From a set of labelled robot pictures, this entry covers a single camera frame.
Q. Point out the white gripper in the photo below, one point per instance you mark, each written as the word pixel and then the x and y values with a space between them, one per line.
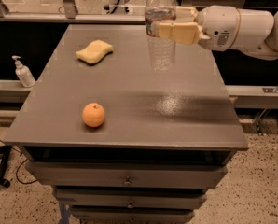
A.
pixel 218 27

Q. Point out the clear plastic water bottle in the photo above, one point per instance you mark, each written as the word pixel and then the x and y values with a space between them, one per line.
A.
pixel 161 50

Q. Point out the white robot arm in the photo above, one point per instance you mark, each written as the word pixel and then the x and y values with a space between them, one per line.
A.
pixel 257 34

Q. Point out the white pump dispenser bottle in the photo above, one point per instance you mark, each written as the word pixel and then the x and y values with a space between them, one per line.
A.
pixel 23 73

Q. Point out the yellow sponge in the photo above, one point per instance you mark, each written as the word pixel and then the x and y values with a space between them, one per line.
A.
pixel 94 52

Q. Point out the orange fruit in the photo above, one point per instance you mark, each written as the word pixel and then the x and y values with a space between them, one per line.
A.
pixel 93 115

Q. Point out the grey drawer cabinet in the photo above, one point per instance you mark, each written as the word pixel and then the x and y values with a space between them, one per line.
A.
pixel 166 137

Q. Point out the black chair leg with caster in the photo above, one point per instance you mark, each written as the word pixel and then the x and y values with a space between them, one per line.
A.
pixel 4 155

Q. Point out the metal railing frame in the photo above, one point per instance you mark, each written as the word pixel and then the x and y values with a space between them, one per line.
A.
pixel 129 10

